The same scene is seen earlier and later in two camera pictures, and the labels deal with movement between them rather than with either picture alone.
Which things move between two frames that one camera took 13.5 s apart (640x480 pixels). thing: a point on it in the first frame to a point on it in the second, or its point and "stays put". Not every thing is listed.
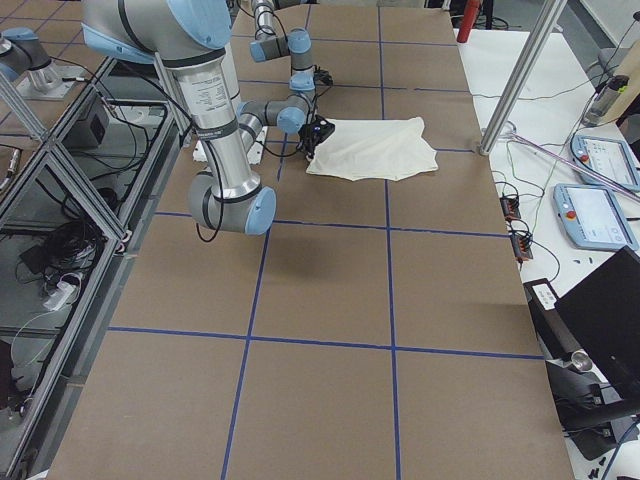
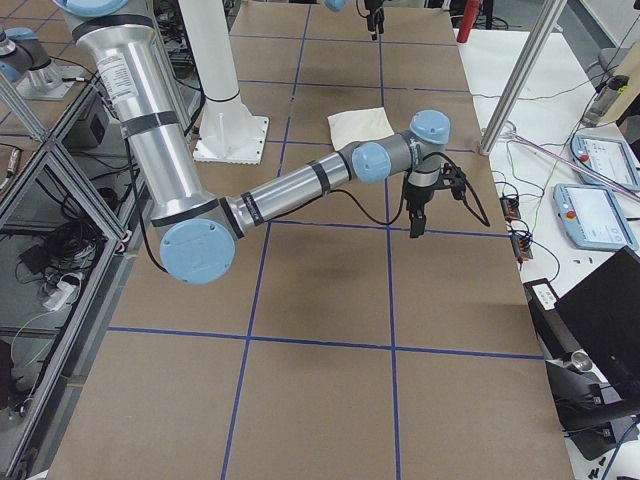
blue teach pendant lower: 591,216 stays put
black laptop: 603,312 stays put
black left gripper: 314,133 to 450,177
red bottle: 469,17 stays put
